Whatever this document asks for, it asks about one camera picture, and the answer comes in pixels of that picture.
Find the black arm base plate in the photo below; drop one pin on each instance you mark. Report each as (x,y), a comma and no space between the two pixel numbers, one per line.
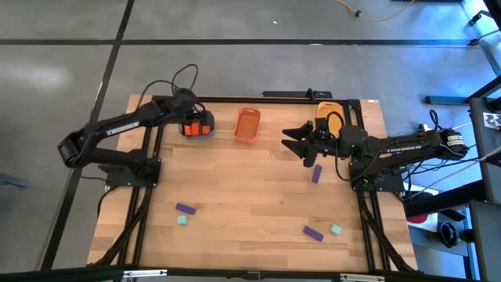
(117,181)
(385,186)

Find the black and white tag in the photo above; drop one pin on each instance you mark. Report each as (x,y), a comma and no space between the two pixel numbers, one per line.
(492,120)

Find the teal cube block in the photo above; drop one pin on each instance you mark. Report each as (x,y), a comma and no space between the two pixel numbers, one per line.
(182,219)
(336,229)

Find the white power strip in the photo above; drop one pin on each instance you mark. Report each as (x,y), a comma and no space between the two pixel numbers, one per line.
(422,127)

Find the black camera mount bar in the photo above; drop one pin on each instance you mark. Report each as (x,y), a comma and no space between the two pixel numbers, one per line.
(289,94)

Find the black diagonal bar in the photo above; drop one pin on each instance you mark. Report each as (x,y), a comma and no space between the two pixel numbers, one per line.
(442,199)

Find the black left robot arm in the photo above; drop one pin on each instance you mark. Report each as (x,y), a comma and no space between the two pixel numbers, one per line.
(117,127)

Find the grey metal furniture leg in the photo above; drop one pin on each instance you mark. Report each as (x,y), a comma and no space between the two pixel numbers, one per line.
(489,43)

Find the red round object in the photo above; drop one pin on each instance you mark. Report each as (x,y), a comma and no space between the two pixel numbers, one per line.
(417,218)

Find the orange plastic bin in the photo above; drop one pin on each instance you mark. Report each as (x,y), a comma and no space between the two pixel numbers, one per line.
(247,125)

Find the black headphones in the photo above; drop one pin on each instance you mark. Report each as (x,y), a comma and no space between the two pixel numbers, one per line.
(448,234)

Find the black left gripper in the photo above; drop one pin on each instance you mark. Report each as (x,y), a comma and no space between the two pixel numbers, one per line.
(193,116)

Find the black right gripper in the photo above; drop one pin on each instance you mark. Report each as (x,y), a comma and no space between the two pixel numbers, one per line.
(325,143)

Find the purple long block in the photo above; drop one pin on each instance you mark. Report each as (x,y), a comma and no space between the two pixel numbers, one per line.
(314,233)
(317,174)
(185,208)

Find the yellow plastic bin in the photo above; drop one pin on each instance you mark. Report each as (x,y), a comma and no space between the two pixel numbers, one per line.
(324,107)

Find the silver metal bracket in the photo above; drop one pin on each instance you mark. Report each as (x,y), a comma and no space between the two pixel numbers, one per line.
(362,277)
(145,273)

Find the blue plastic bin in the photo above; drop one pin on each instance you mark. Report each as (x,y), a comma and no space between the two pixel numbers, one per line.
(212,131)

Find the black rig beam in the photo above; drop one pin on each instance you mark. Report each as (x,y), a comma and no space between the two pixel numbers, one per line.
(58,274)

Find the black aluminium table frame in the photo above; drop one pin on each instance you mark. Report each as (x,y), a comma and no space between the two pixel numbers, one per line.
(235,99)

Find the grey metal floor bar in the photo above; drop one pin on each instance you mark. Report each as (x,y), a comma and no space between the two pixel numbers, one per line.
(446,100)

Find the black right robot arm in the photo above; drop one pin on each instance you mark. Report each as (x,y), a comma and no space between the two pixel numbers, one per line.
(403,150)

